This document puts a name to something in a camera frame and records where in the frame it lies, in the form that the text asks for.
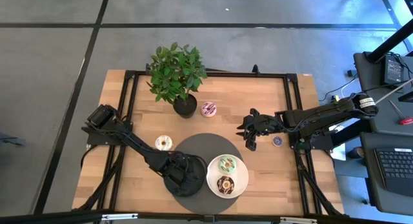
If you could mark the round grey woven placemat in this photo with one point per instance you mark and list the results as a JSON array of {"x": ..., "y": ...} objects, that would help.
[{"x": 200, "y": 143}]

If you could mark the black crossbeam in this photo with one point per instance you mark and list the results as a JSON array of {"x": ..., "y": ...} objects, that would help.
[{"x": 206, "y": 218}]

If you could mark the pink iced donut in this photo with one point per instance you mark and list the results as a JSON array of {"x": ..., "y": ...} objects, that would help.
[{"x": 204, "y": 109}]

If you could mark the white plate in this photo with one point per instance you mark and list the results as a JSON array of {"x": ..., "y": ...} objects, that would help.
[{"x": 242, "y": 179}]

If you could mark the large chocolate donut pink drizzle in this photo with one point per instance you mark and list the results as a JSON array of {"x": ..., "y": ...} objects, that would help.
[{"x": 220, "y": 185}]

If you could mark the green plant in black pot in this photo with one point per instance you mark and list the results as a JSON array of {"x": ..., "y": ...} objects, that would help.
[{"x": 175, "y": 72}]

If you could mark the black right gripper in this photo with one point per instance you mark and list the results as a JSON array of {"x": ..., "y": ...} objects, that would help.
[{"x": 258, "y": 124}]

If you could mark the green iced donut chocolate drizzle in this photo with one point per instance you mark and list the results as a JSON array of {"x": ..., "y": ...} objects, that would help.
[{"x": 222, "y": 165}]

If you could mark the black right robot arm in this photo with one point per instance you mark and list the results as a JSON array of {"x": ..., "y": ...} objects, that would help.
[{"x": 322, "y": 116}]

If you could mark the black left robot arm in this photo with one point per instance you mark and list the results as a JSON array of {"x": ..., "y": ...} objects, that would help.
[{"x": 135, "y": 143}]

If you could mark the white paper sheet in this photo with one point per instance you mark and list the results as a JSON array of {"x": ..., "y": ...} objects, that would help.
[{"x": 338, "y": 153}]

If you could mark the black side desk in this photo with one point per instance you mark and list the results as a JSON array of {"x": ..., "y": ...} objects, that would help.
[
  {"x": 377, "y": 120},
  {"x": 371, "y": 185}
]

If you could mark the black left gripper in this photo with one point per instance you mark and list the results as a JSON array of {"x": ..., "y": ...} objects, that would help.
[{"x": 182, "y": 172}]

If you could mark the small purple iced donut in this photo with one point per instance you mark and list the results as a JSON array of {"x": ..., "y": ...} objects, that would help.
[{"x": 275, "y": 141}]

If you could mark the silver metal bracket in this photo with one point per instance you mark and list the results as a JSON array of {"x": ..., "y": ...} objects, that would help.
[
  {"x": 119, "y": 216},
  {"x": 298, "y": 220}
]

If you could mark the black keyboard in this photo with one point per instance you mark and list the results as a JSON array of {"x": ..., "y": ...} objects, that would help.
[{"x": 397, "y": 169}]

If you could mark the dark grey plate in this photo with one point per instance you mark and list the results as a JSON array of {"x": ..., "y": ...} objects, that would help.
[{"x": 200, "y": 182}]

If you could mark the yellow plug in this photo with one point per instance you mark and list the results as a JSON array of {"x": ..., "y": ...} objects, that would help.
[{"x": 336, "y": 97}]

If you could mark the white iced sprinkled donut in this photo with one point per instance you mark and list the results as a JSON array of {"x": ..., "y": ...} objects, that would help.
[{"x": 159, "y": 141}]

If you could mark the black diagonal pole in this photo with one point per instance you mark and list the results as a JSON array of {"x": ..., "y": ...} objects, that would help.
[{"x": 390, "y": 41}]

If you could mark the black power adapter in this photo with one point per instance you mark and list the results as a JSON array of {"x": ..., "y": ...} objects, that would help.
[{"x": 393, "y": 70}]

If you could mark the black metal table frame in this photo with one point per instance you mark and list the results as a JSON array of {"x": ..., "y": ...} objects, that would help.
[{"x": 226, "y": 74}]

